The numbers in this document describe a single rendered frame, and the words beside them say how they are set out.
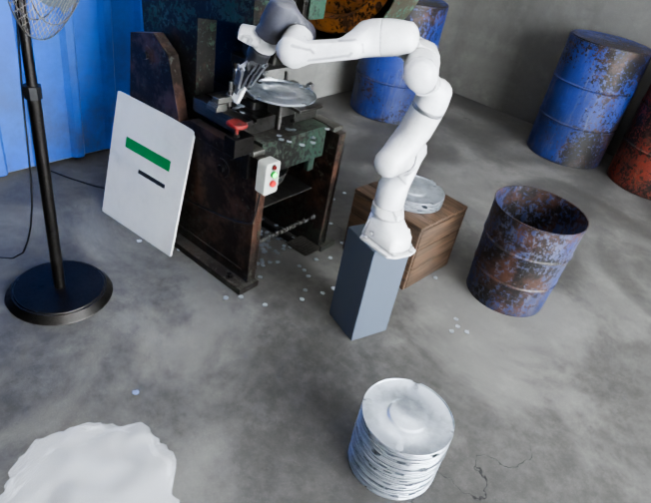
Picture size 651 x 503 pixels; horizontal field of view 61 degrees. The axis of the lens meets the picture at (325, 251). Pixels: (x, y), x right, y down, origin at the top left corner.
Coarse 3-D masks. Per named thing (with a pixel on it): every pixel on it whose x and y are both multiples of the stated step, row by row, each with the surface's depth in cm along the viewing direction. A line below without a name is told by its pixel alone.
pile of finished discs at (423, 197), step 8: (416, 176) 272; (416, 184) 264; (424, 184) 266; (432, 184) 268; (408, 192) 255; (416, 192) 257; (424, 192) 258; (432, 192) 261; (440, 192) 262; (408, 200) 250; (416, 200) 252; (424, 200) 253; (432, 200) 254; (440, 200) 255; (408, 208) 251; (416, 208) 251; (424, 208) 252; (432, 208) 252; (440, 208) 258
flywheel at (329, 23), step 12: (336, 0) 235; (348, 0) 232; (360, 0) 228; (372, 0) 220; (384, 0) 217; (336, 12) 237; (348, 12) 234; (360, 12) 226; (372, 12) 222; (384, 12) 224; (324, 24) 240; (336, 24) 235; (348, 24) 232
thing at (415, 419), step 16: (384, 384) 179; (400, 384) 180; (384, 400) 174; (400, 400) 174; (416, 400) 176; (432, 400) 177; (368, 416) 168; (384, 416) 169; (400, 416) 169; (416, 416) 170; (432, 416) 172; (448, 416) 173; (384, 432) 164; (400, 432) 165; (416, 432) 165; (432, 432) 167; (416, 448) 161; (432, 448) 162
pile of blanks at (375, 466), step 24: (360, 408) 171; (360, 432) 169; (360, 456) 170; (384, 456) 162; (408, 456) 159; (432, 456) 162; (360, 480) 174; (384, 480) 167; (408, 480) 165; (432, 480) 177
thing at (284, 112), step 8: (304, 104) 219; (312, 104) 221; (320, 104) 222; (272, 112) 225; (280, 112) 223; (288, 112) 226; (304, 112) 214; (280, 120) 225; (288, 120) 228; (280, 128) 227
